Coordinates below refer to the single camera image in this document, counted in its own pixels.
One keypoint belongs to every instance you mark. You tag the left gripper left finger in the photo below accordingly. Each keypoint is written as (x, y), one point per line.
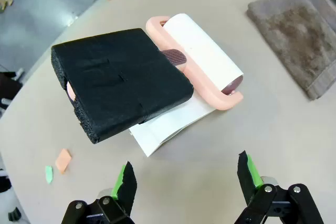
(126, 187)

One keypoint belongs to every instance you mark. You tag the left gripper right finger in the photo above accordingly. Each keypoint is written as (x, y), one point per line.
(246, 179)

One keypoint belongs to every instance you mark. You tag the black foam grip block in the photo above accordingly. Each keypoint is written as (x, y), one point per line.
(118, 82)

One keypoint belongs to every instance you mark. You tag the pink lint roller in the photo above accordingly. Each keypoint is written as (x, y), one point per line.
(202, 51)

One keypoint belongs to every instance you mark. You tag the brown towel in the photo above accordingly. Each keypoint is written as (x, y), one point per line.
(296, 32)

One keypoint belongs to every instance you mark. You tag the orange paper scrap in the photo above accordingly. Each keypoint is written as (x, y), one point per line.
(63, 160)

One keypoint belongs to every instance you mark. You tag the white folded stand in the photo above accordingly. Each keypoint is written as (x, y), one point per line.
(162, 127)

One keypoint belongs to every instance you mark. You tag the green paper scrap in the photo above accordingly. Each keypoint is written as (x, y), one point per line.
(49, 174)

